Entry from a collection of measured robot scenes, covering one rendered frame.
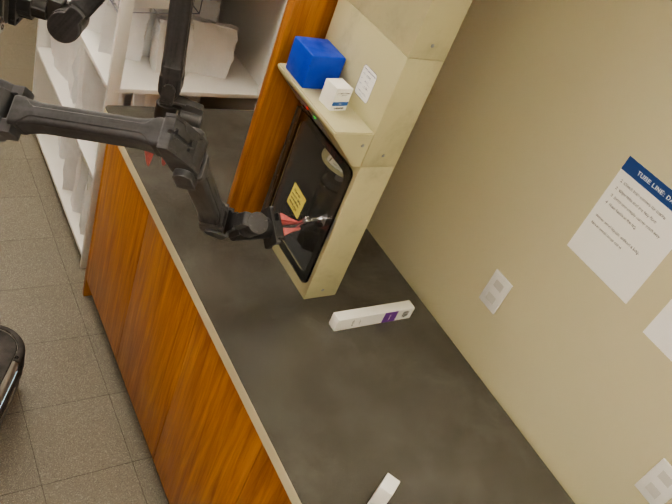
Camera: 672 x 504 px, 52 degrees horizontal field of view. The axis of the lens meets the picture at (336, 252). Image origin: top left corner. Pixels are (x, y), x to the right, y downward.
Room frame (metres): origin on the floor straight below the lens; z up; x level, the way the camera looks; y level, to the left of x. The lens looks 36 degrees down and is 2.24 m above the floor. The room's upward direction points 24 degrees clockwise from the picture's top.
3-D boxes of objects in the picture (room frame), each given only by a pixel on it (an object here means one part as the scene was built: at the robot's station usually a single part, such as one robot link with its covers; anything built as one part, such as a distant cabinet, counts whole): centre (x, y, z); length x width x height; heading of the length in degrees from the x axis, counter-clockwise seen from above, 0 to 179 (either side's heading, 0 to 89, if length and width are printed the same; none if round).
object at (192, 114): (1.62, 0.54, 1.30); 0.11 x 0.09 x 0.12; 105
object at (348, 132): (1.58, 0.18, 1.46); 0.32 x 0.11 x 0.10; 44
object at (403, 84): (1.71, 0.05, 1.33); 0.32 x 0.25 x 0.77; 44
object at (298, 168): (1.62, 0.15, 1.19); 0.30 x 0.01 x 0.40; 44
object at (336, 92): (1.55, 0.16, 1.54); 0.05 x 0.05 x 0.06; 50
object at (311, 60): (1.64, 0.24, 1.56); 0.10 x 0.10 x 0.09; 44
